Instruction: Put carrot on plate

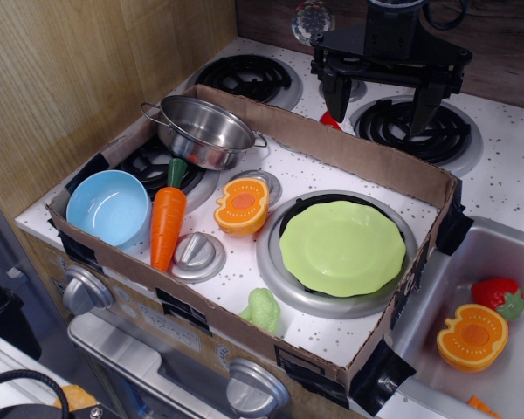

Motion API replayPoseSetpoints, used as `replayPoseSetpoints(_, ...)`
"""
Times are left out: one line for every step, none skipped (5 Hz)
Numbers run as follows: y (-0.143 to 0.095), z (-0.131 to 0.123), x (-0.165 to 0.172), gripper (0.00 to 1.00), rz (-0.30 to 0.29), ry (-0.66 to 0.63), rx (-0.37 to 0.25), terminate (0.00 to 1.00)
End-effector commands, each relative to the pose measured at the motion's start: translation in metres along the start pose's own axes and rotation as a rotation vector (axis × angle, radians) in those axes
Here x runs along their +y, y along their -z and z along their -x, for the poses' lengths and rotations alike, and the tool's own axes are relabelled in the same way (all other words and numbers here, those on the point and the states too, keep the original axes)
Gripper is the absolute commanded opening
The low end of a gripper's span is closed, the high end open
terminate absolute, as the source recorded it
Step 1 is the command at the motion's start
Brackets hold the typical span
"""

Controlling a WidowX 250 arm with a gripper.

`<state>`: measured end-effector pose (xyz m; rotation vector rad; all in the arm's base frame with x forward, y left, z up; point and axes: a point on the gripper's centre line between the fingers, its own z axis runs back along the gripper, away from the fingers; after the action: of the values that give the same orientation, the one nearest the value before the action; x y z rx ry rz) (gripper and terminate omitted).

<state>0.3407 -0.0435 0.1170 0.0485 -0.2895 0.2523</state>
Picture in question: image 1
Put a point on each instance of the orange cloth lower left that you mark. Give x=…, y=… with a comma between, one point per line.
x=77, y=397

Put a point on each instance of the light green toy broccoli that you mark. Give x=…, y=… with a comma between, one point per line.
x=262, y=311

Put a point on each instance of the light green plastic plate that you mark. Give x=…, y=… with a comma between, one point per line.
x=342, y=248

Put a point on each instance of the silver stove knob front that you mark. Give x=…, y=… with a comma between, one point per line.
x=197, y=258

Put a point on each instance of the orange toy carrot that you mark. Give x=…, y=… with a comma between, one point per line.
x=168, y=212

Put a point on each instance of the metal sink basin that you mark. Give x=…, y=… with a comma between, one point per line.
x=437, y=390

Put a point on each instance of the light blue plastic bowl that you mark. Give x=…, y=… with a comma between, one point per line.
x=113, y=206

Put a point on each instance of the black coil burner rear left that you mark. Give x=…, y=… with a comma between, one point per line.
x=266, y=80

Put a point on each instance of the orange pumpkin half in sink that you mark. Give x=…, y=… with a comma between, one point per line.
x=473, y=339

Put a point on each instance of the silver oven dial left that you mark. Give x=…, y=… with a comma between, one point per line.
x=84, y=292

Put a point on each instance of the silver oven dial right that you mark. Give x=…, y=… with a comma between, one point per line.
x=252, y=391

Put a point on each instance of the stainless steel pot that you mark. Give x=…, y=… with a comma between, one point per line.
x=201, y=133

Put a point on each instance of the silver oven door handle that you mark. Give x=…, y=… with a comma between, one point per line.
x=151, y=379

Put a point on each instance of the black coil burner front left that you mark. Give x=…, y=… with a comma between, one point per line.
x=149, y=164

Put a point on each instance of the red toy strawberry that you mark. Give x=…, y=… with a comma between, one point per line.
x=503, y=295

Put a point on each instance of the silver oven dial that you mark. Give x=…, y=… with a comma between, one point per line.
x=84, y=292
x=252, y=391

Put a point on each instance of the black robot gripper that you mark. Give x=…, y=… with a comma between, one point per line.
x=391, y=47

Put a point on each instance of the silver hanging strainer ladle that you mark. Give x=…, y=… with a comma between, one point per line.
x=309, y=18

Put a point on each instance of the black coil burner rear right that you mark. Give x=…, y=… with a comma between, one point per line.
x=451, y=140

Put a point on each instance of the orange toy pumpkin half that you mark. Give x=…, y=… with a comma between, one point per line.
x=242, y=209

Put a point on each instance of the brown cardboard fence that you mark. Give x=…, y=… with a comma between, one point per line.
x=316, y=358

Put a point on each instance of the red white toy mushroom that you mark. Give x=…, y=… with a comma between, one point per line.
x=345, y=126

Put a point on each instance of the silver stove knob middle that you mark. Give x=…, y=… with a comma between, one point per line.
x=272, y=182

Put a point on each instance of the black coil burner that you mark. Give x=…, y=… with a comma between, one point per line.
x=149, y=164
x=451, y=140
x=266, y=80

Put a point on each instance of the small orange toy piece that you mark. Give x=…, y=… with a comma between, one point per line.
x=478, y=404

